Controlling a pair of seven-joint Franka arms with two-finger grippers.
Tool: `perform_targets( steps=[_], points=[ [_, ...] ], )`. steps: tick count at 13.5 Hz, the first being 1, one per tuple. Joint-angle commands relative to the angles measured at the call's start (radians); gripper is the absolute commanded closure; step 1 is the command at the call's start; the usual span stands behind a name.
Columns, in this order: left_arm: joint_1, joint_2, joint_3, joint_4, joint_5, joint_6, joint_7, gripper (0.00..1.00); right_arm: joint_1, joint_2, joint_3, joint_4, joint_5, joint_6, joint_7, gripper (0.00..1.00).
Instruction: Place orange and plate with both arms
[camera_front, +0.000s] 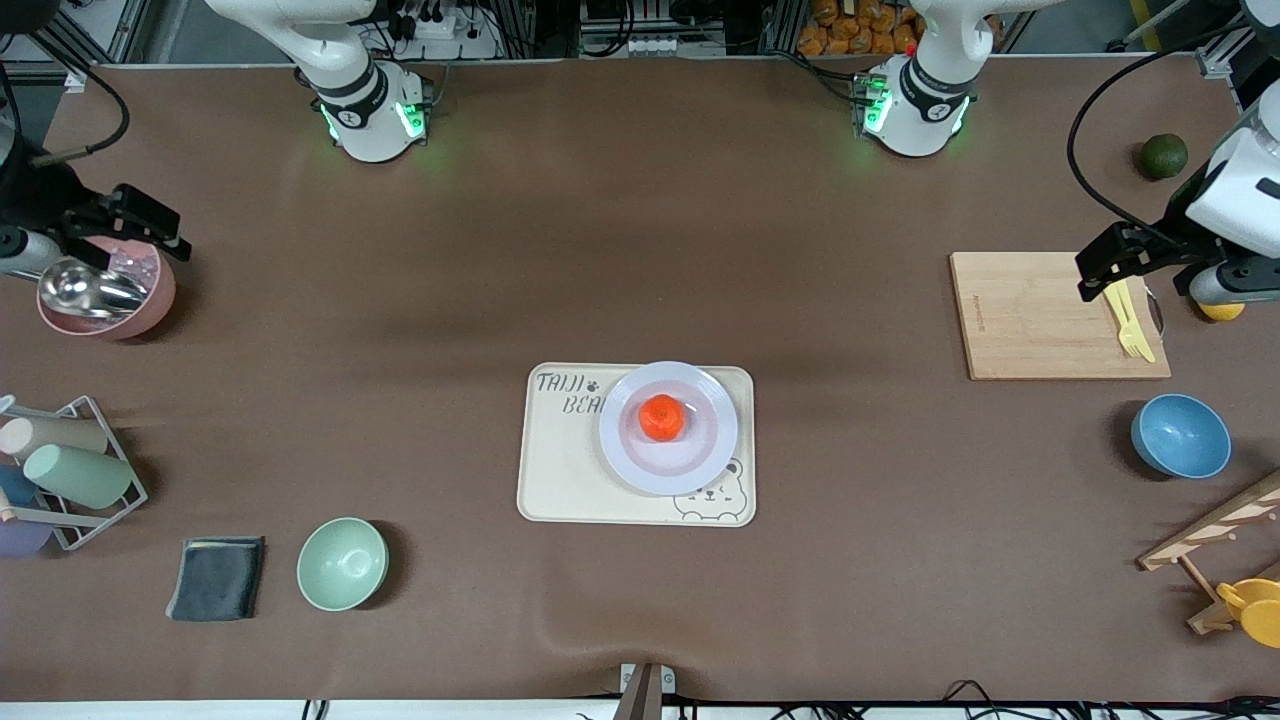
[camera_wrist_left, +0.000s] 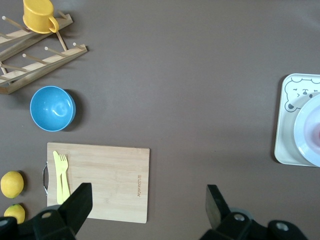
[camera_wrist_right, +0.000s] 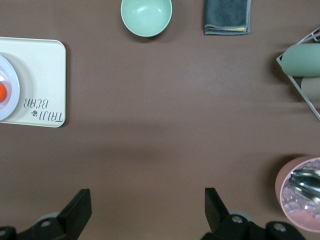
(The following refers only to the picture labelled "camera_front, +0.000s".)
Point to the orange bread rolls pile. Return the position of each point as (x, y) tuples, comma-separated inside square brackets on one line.
[(850, 25)]

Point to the beige cup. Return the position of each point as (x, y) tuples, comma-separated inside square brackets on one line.
[(60, 436)]

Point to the cream bear print tray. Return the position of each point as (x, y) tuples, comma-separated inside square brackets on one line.
[(560, 485)]

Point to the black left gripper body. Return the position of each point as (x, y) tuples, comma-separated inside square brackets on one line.
[(1172, 243)]

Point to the yellow plastic knife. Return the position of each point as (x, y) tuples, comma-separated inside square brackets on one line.
[(1142, 335)]

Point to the wooden stand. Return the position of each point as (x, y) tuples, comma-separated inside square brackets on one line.
[(1210, 530)]

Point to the dark grey folded cloth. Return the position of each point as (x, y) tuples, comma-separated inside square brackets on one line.
[(215, 578)]

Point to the yellow lemon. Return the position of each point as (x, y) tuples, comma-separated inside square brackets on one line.
[(1222, 311)]

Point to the mint green cup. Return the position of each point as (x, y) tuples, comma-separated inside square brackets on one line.
[(80, 476)]

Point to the wooden cutting board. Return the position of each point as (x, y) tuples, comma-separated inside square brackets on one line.
[(1030, 320)]

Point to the pale lavender round plate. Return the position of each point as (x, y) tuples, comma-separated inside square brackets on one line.
[(665, 468)]

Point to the pink bowl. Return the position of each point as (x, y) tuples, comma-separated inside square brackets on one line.
[(150, 300)]

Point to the shiny metal scoop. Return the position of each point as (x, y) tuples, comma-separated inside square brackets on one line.
[(85, 288)]

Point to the yellow mug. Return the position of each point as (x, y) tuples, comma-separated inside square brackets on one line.
[(1258, 612)]

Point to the mint green bowl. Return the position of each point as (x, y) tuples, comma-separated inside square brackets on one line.
[(342, 564)]

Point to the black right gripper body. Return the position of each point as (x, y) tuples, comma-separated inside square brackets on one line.
[(48, 203)]

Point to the blue bowl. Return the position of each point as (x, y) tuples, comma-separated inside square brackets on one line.
[(1182, 436)]

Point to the green lime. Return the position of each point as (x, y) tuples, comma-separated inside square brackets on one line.
[(1165, 157)]

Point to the blue cup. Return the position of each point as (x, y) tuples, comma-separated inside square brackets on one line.
[(15, 487)]

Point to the white power strip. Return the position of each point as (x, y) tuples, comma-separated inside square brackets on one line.
[(440, 28)]

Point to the orange mandarin fruit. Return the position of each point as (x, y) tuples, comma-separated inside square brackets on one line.
[(662, 417)]

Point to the yellow plastic fork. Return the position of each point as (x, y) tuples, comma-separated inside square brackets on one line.
[(1125, 325)]

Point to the metal table edge bracket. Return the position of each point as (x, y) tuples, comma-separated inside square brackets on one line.
[(643, 690)]

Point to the purple cup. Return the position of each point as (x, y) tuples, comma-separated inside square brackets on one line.
[(20, 538)]

